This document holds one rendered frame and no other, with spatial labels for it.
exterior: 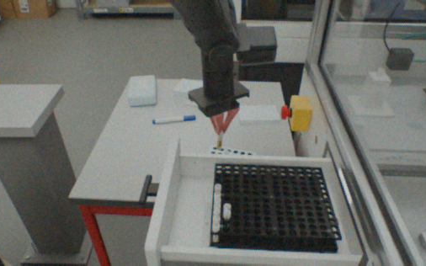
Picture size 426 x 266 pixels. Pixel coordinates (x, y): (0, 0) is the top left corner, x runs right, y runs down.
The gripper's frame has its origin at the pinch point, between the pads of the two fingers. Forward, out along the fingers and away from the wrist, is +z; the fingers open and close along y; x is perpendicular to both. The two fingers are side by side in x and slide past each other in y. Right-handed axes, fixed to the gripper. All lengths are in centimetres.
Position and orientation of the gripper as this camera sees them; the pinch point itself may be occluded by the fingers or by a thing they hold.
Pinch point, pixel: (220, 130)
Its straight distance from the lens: 69.2
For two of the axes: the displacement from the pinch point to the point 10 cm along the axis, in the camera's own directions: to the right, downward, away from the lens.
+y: 8.8, -3.3, 3.5
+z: 0.5, 7.8, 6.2
